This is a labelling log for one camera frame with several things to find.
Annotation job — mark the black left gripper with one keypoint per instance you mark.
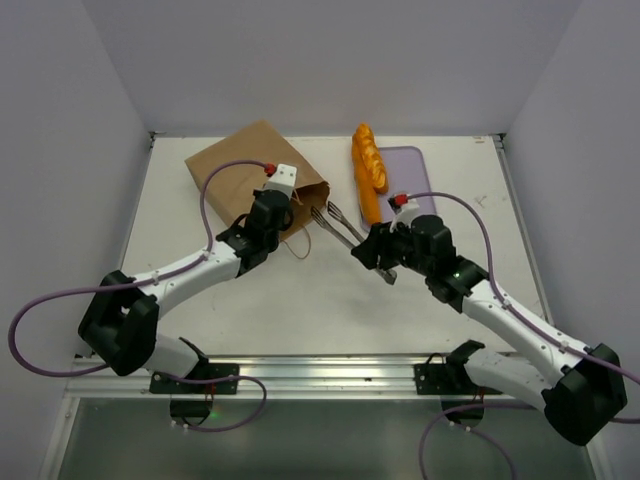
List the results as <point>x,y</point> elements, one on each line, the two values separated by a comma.
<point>255,193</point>

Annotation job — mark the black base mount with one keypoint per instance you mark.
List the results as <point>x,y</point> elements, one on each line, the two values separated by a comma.
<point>191,405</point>
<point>443,375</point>

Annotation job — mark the lilac plastic tray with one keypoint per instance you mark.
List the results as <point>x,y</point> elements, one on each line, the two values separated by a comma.
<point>407,173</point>

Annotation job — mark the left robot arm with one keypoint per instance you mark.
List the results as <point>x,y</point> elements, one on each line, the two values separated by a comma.
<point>121,322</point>

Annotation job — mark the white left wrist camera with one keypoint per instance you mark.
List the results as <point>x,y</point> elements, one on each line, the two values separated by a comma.
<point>281,177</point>

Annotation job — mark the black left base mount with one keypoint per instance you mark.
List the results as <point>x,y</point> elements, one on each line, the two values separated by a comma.
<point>191,405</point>

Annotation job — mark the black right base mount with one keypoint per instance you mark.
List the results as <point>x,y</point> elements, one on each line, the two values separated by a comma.
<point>443,375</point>

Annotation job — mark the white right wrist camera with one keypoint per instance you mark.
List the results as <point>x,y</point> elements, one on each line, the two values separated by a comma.
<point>405,209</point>

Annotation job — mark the brown paper bag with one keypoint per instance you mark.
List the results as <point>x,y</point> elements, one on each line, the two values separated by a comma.
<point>229,189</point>

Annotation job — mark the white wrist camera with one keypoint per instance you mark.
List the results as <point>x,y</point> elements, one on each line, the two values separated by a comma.
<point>281,177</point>
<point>405,209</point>

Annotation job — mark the aluminium mounting rail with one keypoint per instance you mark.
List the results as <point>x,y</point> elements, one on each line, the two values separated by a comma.
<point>384,377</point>

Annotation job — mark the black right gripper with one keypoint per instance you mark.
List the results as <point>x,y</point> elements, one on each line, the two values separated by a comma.
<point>376,248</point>

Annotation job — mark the orange fake bread loaf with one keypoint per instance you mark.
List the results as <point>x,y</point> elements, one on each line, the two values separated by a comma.
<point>369,168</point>

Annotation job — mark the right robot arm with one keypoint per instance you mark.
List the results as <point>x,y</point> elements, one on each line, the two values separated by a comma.
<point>578,388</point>

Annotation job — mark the orange fake baguette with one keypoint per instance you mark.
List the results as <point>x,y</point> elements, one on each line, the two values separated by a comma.
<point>367,196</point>

